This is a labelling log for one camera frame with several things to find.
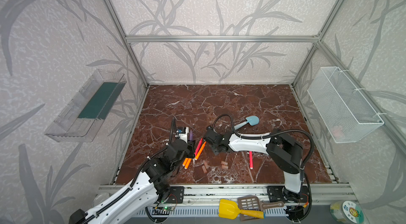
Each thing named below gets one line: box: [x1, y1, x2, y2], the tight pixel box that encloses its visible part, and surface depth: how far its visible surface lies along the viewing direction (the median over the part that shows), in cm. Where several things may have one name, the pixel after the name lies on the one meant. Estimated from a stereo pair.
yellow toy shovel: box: [218, 198, 266, 220], surface depth 71 cm
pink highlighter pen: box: [248, 151, 254, 170], surface depth 84 cm
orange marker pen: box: [194, 141, 207, 161], surface depth 88 cm
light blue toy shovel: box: [233, 115, 260, 131], surface depth 101 cm
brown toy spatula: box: [237, 194, 285, 211], surface depth 72 cm
